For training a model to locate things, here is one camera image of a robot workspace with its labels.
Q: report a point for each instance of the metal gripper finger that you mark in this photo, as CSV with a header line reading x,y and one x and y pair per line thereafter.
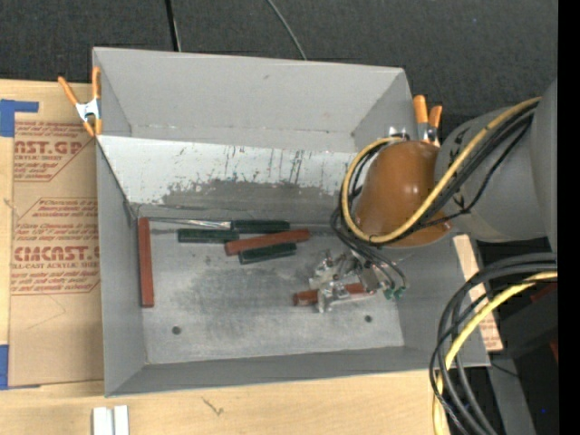
x,y
328,272
333,298

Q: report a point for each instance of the red-brown block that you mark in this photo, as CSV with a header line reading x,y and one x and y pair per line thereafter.
x,y
267,241
146,265
305,296

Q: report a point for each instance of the dark green flat block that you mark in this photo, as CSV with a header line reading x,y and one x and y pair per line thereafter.
x,y
269,254
204,235
263,226

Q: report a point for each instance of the grey metal bin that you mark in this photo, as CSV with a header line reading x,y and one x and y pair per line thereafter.
x,y
254,320

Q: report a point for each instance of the brown cardboard board red print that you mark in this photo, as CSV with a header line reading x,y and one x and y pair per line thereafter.
x,y
54,315

